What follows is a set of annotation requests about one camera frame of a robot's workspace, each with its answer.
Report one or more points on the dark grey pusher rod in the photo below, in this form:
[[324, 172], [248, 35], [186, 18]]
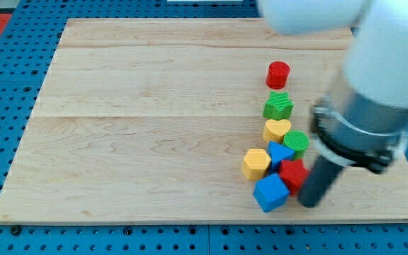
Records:
[[318, 182]]

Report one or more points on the light wooden board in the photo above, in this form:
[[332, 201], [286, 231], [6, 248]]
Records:
[[145, 121]]

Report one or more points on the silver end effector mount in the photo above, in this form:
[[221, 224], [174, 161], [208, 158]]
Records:
[[353, 130]]

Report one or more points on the yellow hexagon block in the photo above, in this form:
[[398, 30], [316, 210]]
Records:
[[255, 164]]

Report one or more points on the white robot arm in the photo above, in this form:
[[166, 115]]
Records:
[[377, 63]]

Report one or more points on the green star block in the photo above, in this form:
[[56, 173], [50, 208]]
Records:
[[278, 106]]

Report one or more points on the blue cube block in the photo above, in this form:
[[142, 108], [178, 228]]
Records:
[[270, 192]]

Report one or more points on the red cylinder block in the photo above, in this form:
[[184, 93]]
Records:
[[277, 75]]

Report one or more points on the blue triangle block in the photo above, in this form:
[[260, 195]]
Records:
[[278, 153]]

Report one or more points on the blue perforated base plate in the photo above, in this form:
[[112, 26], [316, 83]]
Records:
[[27, 45]]

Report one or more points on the green cylinder block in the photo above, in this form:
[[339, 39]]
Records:
[[298, 142]]

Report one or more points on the yellow heart block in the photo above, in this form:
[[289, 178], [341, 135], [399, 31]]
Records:
[[275, 130]]

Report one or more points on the red star block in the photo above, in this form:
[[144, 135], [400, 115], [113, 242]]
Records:
[[293, 173]]

